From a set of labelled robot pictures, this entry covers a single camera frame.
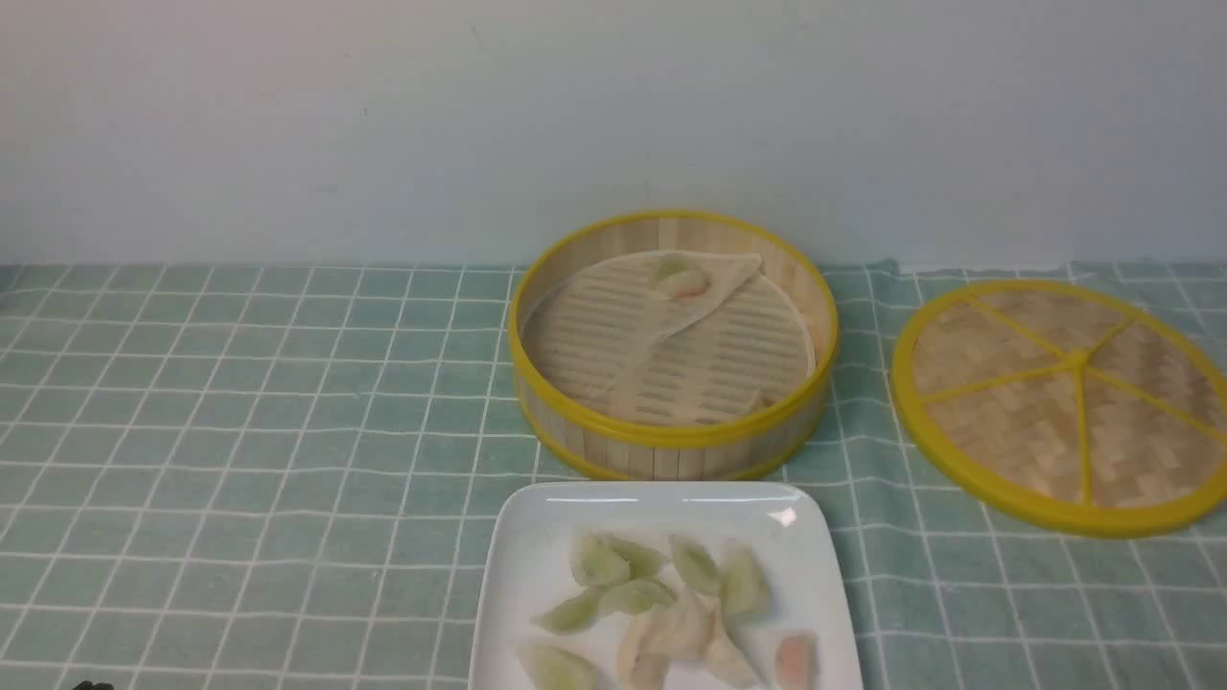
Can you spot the green pink dumpling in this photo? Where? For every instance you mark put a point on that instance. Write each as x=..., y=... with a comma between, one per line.
x=679, y=277

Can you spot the white square plate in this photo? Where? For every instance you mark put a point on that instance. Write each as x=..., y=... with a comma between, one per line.
x=528, y=572

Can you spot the white steamer liner cloth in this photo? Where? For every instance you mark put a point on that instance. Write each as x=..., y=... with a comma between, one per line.
x=608, y=341

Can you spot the yellow rimmed bamboo steamer basket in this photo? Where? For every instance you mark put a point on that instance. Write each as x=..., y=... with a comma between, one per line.
x=609, y=448

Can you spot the green dumpling top left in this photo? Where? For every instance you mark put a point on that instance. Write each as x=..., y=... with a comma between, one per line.
x=594, y=563

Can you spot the green dumpling top middle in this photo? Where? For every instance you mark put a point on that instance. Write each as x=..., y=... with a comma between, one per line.
x=694, y=565

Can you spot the green dumpling centre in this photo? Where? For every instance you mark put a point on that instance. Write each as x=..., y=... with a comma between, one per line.
x=635, y=597

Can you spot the green dumpling middle left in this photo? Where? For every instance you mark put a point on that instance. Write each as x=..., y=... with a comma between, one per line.
x=573, y=615

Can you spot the green dumpling top right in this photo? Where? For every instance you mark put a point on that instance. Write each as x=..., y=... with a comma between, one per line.
x=744, y=590

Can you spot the white dumpling centre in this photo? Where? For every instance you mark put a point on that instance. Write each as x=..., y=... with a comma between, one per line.
x=680, y=631

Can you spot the white dumpling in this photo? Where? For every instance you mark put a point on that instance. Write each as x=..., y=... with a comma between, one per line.
x=724, y=660
x=680, y=631
x=638, y=666

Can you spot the white dumpling lower left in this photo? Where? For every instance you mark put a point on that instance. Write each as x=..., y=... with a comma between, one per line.
x=638, y=666

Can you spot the green dumpling bottom left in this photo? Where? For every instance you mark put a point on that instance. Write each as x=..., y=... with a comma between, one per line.
x=551, y=667

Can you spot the white dumpling lower right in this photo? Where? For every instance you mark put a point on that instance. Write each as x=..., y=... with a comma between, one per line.
x=724, y=660

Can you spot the pink dumpling right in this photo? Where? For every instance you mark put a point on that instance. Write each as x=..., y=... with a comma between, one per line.
x=795, y=666

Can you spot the green checkered tablecloth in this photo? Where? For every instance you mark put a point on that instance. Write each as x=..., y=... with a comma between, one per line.
x=288, y=476

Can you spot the yellow rimmed bamboo steamer lid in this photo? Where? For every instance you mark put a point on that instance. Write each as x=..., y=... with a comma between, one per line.
x=1064, y=407

